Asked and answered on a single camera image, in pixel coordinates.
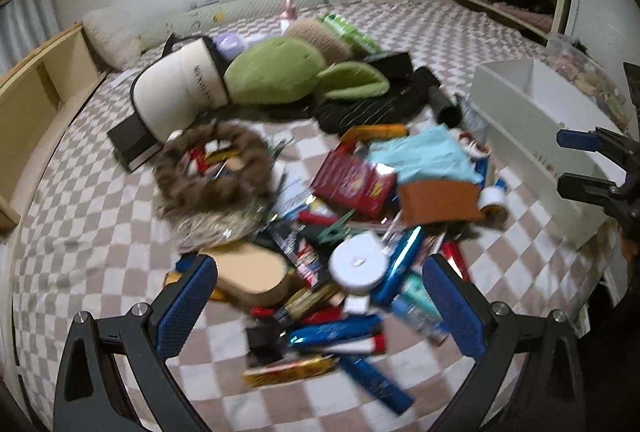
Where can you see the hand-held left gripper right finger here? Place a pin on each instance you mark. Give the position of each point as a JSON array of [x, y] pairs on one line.
[[455, 307]]

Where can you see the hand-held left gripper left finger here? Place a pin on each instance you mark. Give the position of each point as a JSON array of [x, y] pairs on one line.
[[187, 307]]

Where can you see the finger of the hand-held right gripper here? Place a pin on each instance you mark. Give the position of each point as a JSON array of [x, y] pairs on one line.
[[580, 140], [585, 187]]

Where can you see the white storage container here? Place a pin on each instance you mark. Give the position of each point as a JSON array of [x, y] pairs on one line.
[[525, 116]]

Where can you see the teal can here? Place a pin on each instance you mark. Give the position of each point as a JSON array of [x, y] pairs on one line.
[[415, 297]]

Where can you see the small red tube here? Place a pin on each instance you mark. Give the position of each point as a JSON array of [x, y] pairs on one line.
[[455, 259]]

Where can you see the clear plastic storage bin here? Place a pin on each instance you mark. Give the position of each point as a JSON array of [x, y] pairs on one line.
[[585, 71]]

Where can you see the long blue case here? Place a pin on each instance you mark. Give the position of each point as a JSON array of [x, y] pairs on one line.
[[400, 257]]

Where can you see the grey shaggy fur piece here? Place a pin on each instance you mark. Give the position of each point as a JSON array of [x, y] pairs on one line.
[[215, 232]]

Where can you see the black sponge block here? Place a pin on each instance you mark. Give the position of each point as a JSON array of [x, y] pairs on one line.
[[262, 342]]

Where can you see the white tape roll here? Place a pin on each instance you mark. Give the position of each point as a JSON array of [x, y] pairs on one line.
[[492, 199]]

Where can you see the red and white tube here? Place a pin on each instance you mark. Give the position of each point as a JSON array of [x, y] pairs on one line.
[[367, 344]]

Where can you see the brown leather wallet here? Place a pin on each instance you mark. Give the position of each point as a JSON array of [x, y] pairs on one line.
[[440, 204]]

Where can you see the white round box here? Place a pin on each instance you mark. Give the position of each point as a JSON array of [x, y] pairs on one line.
[[357, 267]]

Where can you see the blue foil packet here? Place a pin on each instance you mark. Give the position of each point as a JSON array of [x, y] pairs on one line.
[[375, 382]]

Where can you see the gold and black tube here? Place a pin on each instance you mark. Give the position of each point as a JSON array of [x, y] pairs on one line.
[[305, 302]]

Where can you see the yellow snack packet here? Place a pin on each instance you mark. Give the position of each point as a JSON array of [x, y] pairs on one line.
[[287, 369]]

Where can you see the checkered bed blanket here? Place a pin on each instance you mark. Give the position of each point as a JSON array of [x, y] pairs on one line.
[[100, 222]]

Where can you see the shiny blue tube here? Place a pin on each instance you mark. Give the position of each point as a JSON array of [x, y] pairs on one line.
[[335, 334]]

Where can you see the brown fur wreath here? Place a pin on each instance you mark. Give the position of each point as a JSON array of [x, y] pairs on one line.
[[170, 182]]

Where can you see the black cylinder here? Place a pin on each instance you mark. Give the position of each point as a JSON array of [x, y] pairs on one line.
[[444, 106]]

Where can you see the green plastic clip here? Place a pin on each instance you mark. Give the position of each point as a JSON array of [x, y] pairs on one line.
[[332, 232]]

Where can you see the stack of blue face masks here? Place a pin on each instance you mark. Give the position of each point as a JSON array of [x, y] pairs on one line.
[[425, 154]]

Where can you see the red cardboard box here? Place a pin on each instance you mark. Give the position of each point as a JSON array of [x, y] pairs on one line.
[[350, 177]]

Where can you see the black box with white band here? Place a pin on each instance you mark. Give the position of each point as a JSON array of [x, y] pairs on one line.
[[130, 141]]

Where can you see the orange comb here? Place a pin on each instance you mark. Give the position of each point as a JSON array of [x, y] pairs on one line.
[[380, 131]]

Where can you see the small black box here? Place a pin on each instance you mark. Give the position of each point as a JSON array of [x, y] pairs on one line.
[[387, 64]]

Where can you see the black knit cloth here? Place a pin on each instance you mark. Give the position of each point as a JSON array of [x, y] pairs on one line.
[[370, 109]]

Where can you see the cream bag with black trim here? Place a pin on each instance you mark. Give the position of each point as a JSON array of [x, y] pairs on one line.
[[175, 86]]

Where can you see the green plush toy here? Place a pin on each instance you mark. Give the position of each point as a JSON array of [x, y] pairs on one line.
[[275, 71]]

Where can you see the green wipes packet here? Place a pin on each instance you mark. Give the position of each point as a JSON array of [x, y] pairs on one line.
[[350, 31]]

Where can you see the purple fuzzy item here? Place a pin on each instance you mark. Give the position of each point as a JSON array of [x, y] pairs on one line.
[[230, 45]]

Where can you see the white pillow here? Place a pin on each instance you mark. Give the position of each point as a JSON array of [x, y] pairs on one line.
[[110, 36]]

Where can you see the beige fuzzy plush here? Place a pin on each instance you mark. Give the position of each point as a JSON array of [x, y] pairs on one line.
[[315, 36]]

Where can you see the pale green bolster pillow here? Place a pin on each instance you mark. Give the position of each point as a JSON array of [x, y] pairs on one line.
[[240, 9]]

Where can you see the pink bunny toy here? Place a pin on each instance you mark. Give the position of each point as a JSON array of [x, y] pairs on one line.
[[289, 4]]

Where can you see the grey curtain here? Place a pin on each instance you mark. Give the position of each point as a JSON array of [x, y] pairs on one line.
[[30, 21]]

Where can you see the wooden bed frame shelf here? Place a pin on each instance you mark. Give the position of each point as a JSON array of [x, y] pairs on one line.
[[30, 101]]

